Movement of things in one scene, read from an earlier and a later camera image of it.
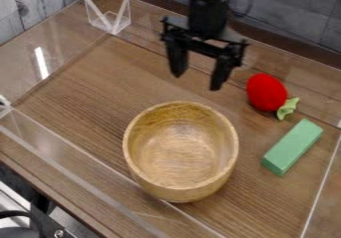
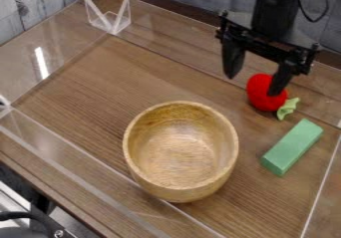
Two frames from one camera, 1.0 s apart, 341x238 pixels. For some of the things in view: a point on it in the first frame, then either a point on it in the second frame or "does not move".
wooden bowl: [179, 145] does not move
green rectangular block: [292, 147] does not move
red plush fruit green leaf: [268, 96] does not move
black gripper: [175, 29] → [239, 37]
